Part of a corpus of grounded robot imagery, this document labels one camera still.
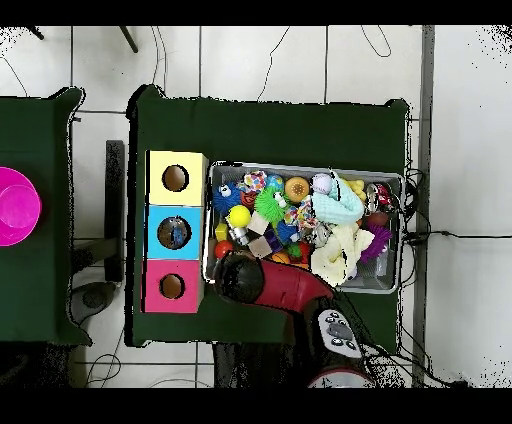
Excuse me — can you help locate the small silver bottle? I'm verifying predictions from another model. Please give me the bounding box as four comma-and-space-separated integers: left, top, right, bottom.
228, 225, 250, 246

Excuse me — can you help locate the light blue cloth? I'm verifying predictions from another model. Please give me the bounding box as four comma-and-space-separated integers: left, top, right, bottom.
310, 170, 366, 225

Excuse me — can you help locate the crushed clear plastic bottle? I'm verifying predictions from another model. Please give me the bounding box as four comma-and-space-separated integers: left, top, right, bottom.
157, 216, 192, 250

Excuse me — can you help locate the shallow clear mesh bin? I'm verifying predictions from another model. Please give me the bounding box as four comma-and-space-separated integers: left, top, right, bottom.
201, 160, 405, 295

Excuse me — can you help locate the wooden box with three holes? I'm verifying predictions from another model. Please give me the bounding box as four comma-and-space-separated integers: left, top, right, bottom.
141, 149, 210, 314

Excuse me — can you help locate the green fuzzy googly-eyed toy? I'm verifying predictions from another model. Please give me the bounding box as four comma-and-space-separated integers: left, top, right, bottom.
253, 186, 289, 223

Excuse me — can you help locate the smooth yellow ball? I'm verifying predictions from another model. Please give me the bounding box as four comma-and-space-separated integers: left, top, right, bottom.
227, 204, 252, 229

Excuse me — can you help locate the blue fuzzy googly-eyed toy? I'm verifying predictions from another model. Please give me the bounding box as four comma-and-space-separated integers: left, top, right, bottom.
210, 181, 243, 215

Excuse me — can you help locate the toy burger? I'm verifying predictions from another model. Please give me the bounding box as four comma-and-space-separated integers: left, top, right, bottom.
284, 176, 311, 204

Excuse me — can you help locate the white baseball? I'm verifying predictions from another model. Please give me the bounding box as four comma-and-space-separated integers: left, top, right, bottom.
311, 172, 334, 195

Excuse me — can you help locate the dark green tablecloth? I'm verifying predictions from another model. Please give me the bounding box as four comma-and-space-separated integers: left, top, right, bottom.
125, 83, 410, 355
0, 86, 93, 346

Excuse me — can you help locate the cream yellow cloth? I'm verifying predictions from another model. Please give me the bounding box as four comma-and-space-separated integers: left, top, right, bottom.
310, 222, 375, 288

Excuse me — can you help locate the purple spiky ball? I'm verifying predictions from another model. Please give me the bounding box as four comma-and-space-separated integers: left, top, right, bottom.
358, 223, 393, 265

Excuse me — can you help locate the crushed red soda can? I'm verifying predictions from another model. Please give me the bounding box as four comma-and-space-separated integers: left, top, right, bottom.
365, 182, 401, 213

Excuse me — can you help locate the black flat panel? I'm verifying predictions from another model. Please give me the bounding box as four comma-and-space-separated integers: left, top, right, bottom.
104, 139, 126, 283

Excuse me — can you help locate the grey round stand base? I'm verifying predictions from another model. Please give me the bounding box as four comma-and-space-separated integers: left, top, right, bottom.
69, 281, 118, 326

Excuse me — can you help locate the pink plastic bowl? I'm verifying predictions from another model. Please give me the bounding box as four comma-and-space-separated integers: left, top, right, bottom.
0, 166, 43, 247

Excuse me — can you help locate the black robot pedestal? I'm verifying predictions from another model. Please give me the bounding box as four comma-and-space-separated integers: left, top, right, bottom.
213, 342, 309, 389

